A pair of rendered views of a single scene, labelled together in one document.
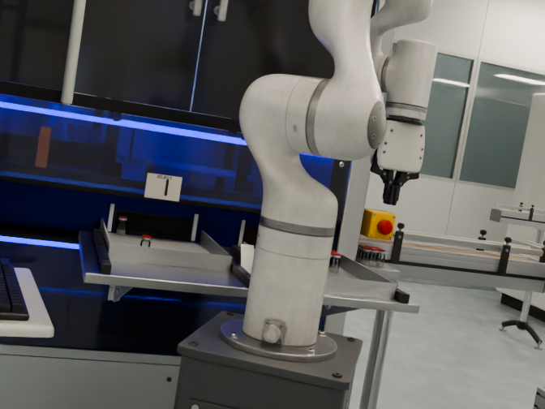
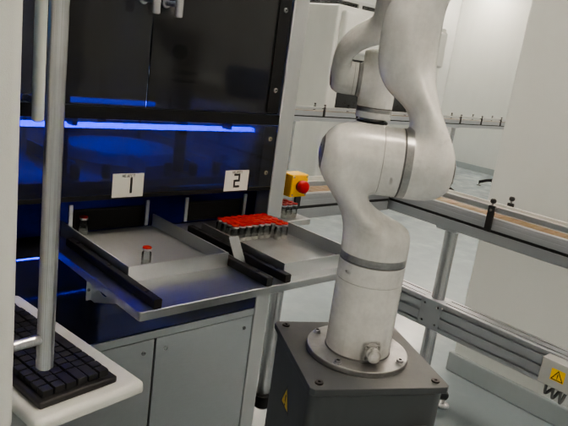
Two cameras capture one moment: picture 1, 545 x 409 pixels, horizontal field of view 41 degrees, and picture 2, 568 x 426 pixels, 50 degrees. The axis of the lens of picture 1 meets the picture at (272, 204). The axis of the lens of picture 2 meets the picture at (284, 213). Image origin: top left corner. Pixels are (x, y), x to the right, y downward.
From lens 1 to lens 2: 0.69 m
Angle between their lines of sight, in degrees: 28
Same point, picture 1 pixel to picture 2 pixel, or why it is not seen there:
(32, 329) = (128, 390)
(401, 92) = (377, 99)
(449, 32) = not seen: outside the picture
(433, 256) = (321, 197)
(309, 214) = (401, 253)
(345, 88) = (438, 146)
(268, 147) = (360, 196)
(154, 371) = (131, 350)
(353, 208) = (278, 174)
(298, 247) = (391, 281)
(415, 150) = not seen: hidden behind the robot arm
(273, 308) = (371, 334)
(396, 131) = not seen: hidden behind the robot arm
